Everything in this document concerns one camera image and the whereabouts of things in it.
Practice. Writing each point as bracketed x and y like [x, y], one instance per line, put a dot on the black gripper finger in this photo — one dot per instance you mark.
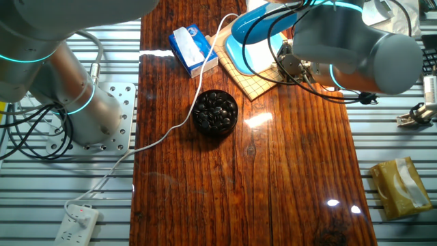
[280, 71]
[280, 49]

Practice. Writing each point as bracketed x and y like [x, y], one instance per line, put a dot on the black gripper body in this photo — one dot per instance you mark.
[293, 65]

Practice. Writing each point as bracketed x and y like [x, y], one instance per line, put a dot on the blue and white desk lamp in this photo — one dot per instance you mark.
[249, 34]

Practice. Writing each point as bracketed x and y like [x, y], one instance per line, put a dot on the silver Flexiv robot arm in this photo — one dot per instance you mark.
[358, 44]

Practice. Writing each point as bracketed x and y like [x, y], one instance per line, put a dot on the beige grid go board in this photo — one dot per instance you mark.
[252, 85]

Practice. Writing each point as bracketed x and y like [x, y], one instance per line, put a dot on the black bowl of go stones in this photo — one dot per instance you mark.
[215, 112]

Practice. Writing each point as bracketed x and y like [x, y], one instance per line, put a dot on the blue tissue pack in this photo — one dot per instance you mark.
[193, 49]

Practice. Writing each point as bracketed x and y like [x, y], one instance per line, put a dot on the clear plastic bag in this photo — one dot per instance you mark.
[406, 18]

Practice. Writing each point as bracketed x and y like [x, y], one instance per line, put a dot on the black keyboard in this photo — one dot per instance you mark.
[430, 61]

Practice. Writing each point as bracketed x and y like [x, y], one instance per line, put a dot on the yellow tissue pack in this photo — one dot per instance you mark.
[399, 189]

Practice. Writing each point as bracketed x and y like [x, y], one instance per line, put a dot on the white power strip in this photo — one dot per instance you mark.
[76, 227]

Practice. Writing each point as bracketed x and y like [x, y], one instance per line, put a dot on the metal camera clamp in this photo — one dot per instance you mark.
[411, 118]

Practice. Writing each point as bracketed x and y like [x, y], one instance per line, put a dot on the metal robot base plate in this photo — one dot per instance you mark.
[126, 112]

